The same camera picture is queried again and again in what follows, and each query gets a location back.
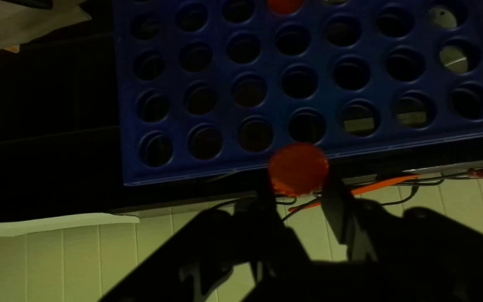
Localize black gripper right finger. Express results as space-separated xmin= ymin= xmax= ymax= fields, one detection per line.
xmin=321 ymin=171 xmax=379 ymax=264

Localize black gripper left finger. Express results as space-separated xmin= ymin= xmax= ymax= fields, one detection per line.
xmin=254 ymin=166 xmax=282 ymax=225

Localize orange game chip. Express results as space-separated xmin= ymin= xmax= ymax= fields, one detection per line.
xmin=267 ymin=141 xmax=331 ymax=198
xmin=265 ymin=0 xmax=306 ymax=17

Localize blue connect four gameboard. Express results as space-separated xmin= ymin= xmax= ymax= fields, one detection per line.
xmin=113 ymin=0 xmax=483 ymax=188

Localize white paper sheet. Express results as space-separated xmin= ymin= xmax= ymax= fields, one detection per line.
xmin=0 ymin=212 xmax=141 ymax=242

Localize dark wooden secretary desk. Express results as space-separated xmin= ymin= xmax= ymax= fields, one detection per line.
xmin=0 ymin=0 xmax=483 ymax=225

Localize white paper pad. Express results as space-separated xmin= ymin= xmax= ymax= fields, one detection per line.
xmin=0 ymin=0 xmax=93 ymax=57

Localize thin black and red cables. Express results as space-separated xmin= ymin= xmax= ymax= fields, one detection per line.
xmin=274 ymin=165 xmax=483 ymax=223

